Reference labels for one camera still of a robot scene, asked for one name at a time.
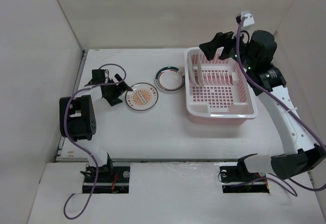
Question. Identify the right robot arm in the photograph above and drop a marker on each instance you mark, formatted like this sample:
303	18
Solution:
301	152

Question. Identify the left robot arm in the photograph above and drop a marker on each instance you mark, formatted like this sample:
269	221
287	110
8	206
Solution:
77	118

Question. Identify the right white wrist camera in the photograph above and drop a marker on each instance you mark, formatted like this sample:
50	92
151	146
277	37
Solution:
246	18

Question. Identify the white plate green flower pattern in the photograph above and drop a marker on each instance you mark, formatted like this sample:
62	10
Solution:
190	69

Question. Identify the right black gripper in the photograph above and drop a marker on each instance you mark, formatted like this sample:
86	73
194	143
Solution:
209	48

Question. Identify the pink white dish rack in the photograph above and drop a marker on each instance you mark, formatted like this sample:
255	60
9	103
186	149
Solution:
225	98

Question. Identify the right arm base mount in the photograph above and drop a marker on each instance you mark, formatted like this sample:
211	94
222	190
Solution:
236	180

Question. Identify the orange sunburst plate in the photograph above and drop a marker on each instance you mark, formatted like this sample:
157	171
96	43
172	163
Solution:
142	97
200	73

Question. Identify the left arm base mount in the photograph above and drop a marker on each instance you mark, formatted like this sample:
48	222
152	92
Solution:
111	181

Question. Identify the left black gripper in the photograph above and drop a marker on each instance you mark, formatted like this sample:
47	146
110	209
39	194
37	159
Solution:
114	99

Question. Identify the white plate teal red rim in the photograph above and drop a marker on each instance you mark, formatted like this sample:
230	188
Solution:
170	79

